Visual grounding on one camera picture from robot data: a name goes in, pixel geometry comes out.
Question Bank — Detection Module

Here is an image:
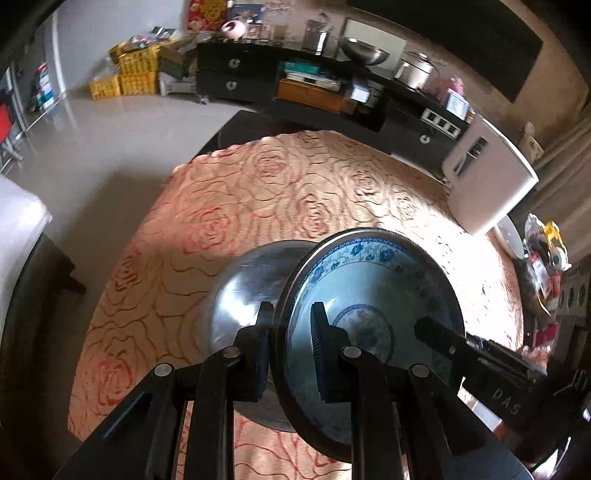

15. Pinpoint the white cushioned chair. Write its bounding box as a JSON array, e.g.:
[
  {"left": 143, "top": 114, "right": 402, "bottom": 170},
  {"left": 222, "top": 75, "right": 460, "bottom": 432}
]
[{"left": 1, "top": 177, "right": 86, "bottom": 417}]

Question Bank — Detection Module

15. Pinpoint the red decoration box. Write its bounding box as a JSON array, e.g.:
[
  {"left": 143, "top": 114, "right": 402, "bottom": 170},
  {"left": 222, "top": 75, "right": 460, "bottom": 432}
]
[{"left": 186, "top": 0, "right": 228, "bottom": 32}]

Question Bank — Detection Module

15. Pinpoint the large stainless steel bowl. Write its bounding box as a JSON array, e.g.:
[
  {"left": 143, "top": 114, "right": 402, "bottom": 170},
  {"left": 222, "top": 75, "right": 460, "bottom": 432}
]
[{"left": 204, "top": 240, "right": 331, "bottom": 432}]

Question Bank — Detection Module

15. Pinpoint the steel pot on cabinet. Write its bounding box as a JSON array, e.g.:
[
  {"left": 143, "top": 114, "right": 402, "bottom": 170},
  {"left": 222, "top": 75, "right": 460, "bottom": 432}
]
[{"left": 394, "top": 51, "right": 438, "bottom": 90}]

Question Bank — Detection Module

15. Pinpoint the blue patterned ceramic bowl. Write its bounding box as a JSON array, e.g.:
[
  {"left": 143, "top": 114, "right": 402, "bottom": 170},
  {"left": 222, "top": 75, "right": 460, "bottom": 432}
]
[{"left": 270, "top": 228, "right": 465, "bottom": 462}]

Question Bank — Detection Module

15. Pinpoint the yellow plastic crate lower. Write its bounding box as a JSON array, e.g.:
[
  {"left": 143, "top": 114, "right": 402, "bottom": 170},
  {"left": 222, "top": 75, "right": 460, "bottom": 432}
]
[{"left": 88, "top": 72, "right": 159, "bottom": 101}]

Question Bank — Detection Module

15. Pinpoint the pink round ornament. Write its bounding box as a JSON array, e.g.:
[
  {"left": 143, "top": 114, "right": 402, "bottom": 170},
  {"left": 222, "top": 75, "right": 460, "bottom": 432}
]
[{"left": 221, "top": 19, "right": 247, "bottom": 41}]

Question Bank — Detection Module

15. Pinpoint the white rice cooker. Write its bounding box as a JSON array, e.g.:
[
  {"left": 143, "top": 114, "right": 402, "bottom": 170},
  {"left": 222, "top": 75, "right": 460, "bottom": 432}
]
[{"left": 442, "top": 115, "right": 539, "bottom": 236}]

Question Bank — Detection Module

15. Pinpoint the steel bowl on cabinet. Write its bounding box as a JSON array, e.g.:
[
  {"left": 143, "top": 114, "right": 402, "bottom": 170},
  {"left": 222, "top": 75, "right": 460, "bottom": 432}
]
[{"left": 339, "top": 36, "right": 390, "bottom": 66}]

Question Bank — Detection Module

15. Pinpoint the yellow plastic crate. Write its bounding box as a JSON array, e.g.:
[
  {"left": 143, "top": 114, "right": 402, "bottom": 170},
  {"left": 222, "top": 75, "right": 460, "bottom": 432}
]
[
  {"left": 88, "top": 72, "right": 159, "bottom": 101},
  {"left": 118, "top": 45, "right": 159, "bottom": 75}
]

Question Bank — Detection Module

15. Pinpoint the black TV cabinet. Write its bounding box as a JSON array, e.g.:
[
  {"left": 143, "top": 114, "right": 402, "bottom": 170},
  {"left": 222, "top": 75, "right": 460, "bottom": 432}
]
[{"left": 195, "top": 41, "right": 468, "bottom": 171}]

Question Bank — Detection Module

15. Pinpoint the rose patterned orange tablecloth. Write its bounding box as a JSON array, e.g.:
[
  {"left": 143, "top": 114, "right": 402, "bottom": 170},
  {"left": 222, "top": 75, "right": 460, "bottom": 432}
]
[{"left": 67, "top": 129, "right": 525, "bottom": 480}]

